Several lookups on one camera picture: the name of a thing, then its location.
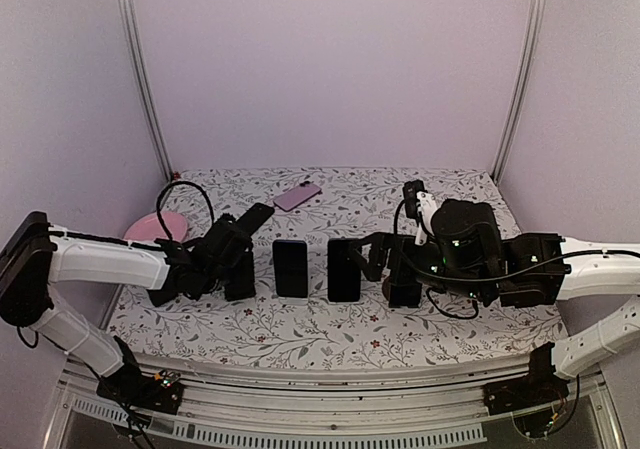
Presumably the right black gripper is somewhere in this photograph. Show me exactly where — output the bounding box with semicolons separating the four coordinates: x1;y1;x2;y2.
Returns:
349;231;490;303

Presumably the blue phone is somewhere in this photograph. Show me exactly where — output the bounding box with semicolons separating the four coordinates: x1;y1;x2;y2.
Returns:
272;239;309;299
327;239;361;303

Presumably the dark round base stand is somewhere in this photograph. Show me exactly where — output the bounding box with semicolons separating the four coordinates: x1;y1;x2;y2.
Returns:
382;278;391;299

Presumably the teal phone dark screen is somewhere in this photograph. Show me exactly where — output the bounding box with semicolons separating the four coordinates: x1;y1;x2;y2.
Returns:
388;283;422;308

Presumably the pink phone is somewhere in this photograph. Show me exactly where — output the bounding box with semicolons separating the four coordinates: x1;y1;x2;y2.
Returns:
273;181;322;212

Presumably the black folding phone stand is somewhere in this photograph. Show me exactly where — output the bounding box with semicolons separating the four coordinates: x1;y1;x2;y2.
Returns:
224;252;256;302

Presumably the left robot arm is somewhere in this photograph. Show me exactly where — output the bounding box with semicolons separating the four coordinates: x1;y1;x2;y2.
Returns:
1;211;252;403

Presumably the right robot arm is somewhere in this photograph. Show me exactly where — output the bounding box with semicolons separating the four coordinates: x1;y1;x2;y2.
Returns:
349;193;639;405

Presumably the black phone face down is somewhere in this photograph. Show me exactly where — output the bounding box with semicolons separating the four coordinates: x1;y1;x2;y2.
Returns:
237;203;275;236

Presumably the black phone on left stand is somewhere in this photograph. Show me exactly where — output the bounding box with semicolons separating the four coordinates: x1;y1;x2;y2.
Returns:
147;289;179;307

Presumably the floral table mat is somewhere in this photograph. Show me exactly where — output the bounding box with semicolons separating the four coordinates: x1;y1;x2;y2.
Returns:
107;168;566;371

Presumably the pink round dish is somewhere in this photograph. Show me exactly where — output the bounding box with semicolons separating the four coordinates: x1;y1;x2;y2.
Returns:
124;211;188;242

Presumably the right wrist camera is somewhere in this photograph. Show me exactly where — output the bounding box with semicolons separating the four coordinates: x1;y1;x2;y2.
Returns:
403;180;438;246

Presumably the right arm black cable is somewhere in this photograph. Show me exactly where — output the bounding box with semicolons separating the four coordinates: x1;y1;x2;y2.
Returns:
392;198;640;320

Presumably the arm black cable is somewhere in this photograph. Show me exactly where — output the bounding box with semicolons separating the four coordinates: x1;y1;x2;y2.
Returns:
392;198;640;320
155;181;216;243

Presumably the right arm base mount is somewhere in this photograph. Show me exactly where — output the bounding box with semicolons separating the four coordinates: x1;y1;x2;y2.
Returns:
482;342;581;440

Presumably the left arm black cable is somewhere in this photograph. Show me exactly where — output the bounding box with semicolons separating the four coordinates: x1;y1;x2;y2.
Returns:
155;181;216;243

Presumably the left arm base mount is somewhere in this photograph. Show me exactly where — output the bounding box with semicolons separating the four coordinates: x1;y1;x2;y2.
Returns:
96;337;185;415

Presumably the right aluminium frame post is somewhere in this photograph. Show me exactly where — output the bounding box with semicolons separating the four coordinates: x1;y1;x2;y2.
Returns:
491;0;546;186

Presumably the aluminium frame post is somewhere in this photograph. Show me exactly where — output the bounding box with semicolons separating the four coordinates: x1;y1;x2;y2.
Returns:
491;0;546;186
118;0;173;181

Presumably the left aluminium frame post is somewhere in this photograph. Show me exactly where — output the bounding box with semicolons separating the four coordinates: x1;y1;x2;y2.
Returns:
118;0;173;181

